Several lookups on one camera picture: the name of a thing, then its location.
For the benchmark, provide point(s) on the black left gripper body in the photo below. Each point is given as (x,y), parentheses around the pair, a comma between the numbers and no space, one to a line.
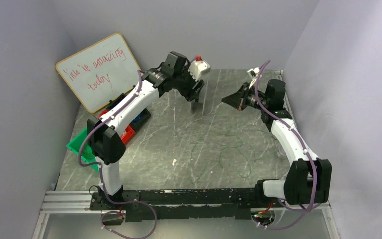
(193,88)

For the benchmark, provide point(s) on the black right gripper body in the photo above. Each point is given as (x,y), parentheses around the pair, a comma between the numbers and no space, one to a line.
(243,98)

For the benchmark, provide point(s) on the white perforated filament spool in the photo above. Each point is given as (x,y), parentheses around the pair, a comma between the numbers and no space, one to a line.
(197,105)

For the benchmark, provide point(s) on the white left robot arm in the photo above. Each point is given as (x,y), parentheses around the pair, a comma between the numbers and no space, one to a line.
(104,133)

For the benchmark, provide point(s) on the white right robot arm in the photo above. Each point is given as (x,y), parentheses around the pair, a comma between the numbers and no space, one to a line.
(308,179)

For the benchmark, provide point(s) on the black storage bin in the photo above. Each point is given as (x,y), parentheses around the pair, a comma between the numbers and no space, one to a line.
(141,118)

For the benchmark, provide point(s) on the red storage bin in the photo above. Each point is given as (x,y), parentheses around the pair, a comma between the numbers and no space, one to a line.
(128,133)

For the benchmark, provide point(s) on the whiteboard with red writing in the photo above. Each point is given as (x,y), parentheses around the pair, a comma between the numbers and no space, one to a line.
(100,72)

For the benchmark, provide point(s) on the green storage bin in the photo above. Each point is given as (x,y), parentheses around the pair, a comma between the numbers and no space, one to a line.
(74,146)

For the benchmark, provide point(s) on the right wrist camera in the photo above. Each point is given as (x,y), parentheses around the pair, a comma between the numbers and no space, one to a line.
(253,73)

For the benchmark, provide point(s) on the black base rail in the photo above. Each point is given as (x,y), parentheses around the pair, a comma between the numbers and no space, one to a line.
(139,205)

